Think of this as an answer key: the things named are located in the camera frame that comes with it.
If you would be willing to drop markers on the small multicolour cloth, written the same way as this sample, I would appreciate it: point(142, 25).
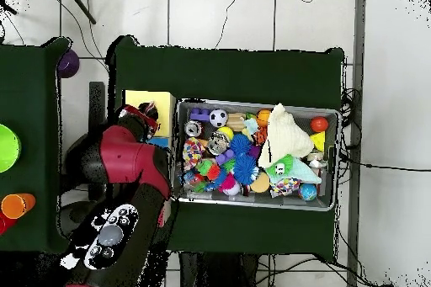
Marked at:
point(149, 109)

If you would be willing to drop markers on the cream knitted cloth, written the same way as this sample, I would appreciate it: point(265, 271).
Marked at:
point(283, 135)

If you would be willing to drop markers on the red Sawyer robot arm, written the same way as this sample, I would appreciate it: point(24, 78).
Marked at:
point(128, 166)

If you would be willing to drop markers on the wooden box with three holes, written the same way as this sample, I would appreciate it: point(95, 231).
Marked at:
point(165, 108)

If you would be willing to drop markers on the clear mesh bin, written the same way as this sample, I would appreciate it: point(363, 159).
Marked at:
point(323, 201)

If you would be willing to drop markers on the crushed red drink can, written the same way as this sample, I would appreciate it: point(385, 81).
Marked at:
point(192, 129)

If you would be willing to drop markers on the black and white soccer ball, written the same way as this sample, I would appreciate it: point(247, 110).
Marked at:
point(219, 118)

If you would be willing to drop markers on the yellow tennis ball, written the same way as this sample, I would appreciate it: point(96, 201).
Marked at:
point(225, 133)

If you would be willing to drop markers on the purple ball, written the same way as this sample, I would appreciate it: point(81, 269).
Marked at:
point(67, 63)

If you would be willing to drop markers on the blue spiky rubber ball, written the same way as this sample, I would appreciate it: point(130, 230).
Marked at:
point(246, 170)
point(241, 144)

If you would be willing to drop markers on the striped tiger plush toy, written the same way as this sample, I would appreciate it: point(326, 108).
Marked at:
point(260, 135)

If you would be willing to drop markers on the orange toy basketball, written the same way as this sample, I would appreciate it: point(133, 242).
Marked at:
point(262, 117)

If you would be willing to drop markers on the black rod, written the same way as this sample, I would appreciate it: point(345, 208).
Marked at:
point(79, 4)

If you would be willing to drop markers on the green plastic bowl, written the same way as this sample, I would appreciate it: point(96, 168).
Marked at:
point(8, 147)

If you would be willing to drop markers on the orange plastic cup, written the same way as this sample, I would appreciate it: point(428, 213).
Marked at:
point(17, 205)

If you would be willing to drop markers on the green spiky rubber ball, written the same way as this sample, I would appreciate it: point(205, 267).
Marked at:
point(279, 166)

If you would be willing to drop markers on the mint green cloth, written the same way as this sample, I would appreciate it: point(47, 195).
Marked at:
point(303, 172)

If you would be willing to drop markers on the yellow cheese wedge toy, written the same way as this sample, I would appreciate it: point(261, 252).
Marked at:
point(318, 141)

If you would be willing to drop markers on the red ball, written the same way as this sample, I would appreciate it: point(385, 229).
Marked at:
point(319, 124)

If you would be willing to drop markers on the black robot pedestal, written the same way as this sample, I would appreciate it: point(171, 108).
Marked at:
point(215, 272)

